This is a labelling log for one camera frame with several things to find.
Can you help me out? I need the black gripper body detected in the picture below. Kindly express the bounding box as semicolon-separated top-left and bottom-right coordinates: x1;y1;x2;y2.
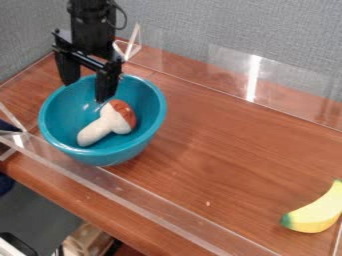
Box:
53;0;124;60

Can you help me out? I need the yellow toy banana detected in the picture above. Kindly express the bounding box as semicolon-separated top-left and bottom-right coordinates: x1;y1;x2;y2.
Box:
280;179;342;233

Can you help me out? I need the black white object bottom left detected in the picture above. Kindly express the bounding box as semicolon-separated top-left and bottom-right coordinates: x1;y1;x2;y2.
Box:
0;232;38;256

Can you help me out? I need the clear acrylic corner bracket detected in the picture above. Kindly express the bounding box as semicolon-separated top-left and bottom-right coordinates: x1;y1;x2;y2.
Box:
112;23;141;61

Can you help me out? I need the blue bowl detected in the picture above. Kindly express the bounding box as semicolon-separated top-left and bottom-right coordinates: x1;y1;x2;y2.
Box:
38;75;167;166

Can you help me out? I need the clear acrylic barrier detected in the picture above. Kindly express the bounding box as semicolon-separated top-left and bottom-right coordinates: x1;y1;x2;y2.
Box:
127;26;342;132
0;102;279;256

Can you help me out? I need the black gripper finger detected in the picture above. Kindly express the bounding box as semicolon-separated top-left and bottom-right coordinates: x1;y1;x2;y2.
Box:
54;52;80;85
94;65;121;103

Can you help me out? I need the toy mushroom brown cap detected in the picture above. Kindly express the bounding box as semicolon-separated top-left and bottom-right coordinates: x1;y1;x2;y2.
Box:
76;99;136;147

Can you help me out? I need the dark blue object at left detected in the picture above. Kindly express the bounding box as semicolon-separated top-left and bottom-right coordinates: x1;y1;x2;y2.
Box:
0;118;21;197

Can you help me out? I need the clear acrylic front barrier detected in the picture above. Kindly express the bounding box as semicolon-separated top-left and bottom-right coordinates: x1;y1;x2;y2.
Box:
0;102;279;256

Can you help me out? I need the clear acrylic back barrier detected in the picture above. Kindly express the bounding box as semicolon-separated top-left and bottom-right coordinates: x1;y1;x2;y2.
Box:
127;26;342;132

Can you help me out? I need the wooden object under table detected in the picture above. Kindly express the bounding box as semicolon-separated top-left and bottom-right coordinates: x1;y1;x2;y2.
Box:
61;223;113;256

